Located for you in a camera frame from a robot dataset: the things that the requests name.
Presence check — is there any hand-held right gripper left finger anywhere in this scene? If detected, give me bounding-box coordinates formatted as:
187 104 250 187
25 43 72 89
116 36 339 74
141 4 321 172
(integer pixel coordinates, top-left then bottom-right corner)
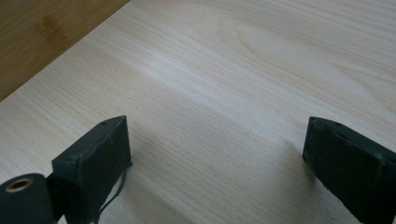
51 115 133 224

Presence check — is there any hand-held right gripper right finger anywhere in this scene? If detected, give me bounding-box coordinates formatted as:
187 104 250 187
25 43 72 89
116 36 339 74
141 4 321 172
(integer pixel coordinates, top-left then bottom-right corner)
302 116 396 224

